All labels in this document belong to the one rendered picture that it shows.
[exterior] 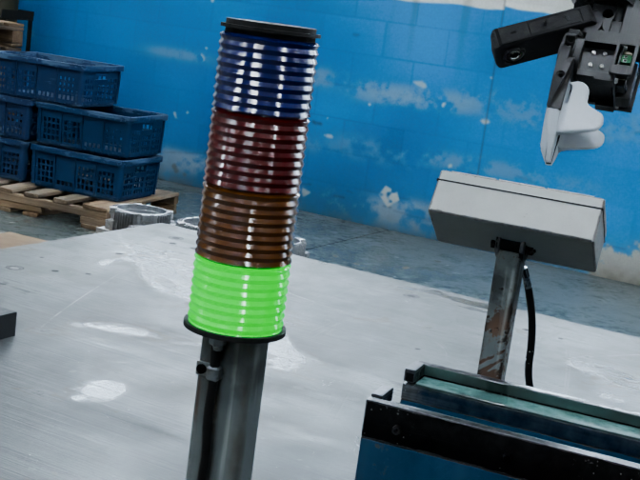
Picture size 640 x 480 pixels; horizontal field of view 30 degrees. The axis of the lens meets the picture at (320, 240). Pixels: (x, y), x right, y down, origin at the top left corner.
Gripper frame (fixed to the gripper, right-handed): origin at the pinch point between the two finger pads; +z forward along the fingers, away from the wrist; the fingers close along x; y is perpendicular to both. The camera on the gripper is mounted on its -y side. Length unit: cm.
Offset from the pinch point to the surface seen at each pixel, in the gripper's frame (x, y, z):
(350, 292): 58, -35, -3
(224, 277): -48, -6, 40
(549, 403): -7.9, 8.5, 29.5
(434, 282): 413, -122, -159
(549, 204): -3.5, 2.7, 7.9
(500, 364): 7.1, 0.5, 21.6
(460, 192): -3.5, -6.3, 8.4
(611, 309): 433, -40, -173
